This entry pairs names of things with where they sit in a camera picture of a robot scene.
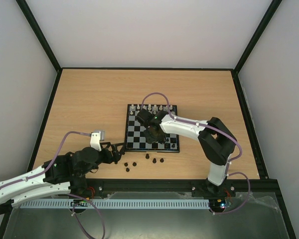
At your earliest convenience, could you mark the black frame post left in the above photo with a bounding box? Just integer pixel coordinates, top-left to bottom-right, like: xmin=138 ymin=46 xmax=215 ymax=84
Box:
xmin=15 ymin=0 xmax=63 ymax=72

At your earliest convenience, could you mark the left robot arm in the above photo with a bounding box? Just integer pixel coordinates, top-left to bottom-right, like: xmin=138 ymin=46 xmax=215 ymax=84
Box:
xmin=0 ymin=142 xmax=126 ymax=215

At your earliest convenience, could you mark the grey slotted cable duct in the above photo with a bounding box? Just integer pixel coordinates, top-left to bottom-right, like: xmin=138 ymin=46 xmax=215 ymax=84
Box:
xmin=20 ymin=199 xmax=210 ymax=210

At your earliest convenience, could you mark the black frame post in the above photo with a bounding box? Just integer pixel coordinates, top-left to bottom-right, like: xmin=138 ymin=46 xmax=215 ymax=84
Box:
xmin=15 ymin=0 xmax=63 ymax=72
xmin=234 ymin=0 xmax=283 ymax=73

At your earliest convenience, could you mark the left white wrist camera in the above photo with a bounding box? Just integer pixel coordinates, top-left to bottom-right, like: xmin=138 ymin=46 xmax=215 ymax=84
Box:
xmin=90 ymin=130 xmax=105 ymax=151

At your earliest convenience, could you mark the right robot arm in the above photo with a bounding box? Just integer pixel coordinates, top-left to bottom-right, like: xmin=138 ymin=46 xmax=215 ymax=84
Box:
xmin=136 ymin=109 xmax=238 ymax=196

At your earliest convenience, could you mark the black frame post right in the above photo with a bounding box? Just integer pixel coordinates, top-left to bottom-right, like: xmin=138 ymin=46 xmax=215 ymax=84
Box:
xmin=234 ymin=0 xmax=283 ymax=73

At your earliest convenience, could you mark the left controller board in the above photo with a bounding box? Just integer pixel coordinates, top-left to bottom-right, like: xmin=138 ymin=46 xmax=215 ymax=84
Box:
xmin=69 ymin=199 xmax=92 ymax=208

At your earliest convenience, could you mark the black and grey chessboard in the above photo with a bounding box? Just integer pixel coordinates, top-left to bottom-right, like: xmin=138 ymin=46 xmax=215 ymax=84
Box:
xmin=125 ymin=104 xmax=180 ymax=153

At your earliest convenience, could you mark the right controller board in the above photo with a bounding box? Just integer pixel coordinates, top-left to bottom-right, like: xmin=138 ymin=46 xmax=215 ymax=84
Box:
xmin=210 ymin=198 xmax=233 ymax=209

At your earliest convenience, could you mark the controller board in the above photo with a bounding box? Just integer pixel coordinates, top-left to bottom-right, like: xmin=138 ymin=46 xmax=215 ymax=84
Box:
xmin=210 ymin=198 xmax=233 ymax=209
xmin=69 ymin=199 xmax=92 ymax=208

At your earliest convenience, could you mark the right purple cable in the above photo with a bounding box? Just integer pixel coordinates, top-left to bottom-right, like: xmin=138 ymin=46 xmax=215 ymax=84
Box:
xmin=141 ymin=92 xmax=251 ymax=215

